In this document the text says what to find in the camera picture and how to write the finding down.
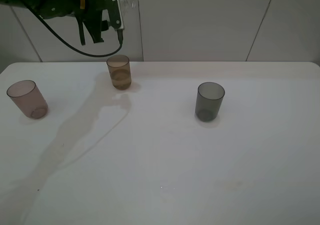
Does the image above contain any translucent grey plastic cup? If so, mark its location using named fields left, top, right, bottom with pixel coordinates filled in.
left=195, top=82, right=226, bottom=123

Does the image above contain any translucent pink plastic cup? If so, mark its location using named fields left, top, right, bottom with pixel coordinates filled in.
left=6, top=80, right=49, bottom=120

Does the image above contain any clear plastic water bottle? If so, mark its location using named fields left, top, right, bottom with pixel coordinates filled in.
left=118, top=0, right=137, bottom=17

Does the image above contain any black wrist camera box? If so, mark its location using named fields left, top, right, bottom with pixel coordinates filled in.
left=77, top=0, right=125, bottom=31

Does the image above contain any black camera cable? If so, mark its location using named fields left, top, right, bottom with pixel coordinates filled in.
left=24, top=4, right=124, bottom=58

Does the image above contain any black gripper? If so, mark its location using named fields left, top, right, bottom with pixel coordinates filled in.
left=74, top=0, right=110, bottom=44

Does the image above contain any translucent orange plastic cup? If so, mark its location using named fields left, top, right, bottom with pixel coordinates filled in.
left=106, top=55, right=132, bottom=90

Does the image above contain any dark green robot arm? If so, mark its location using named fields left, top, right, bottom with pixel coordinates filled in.
left=0, top=0, right=122, bottom=45

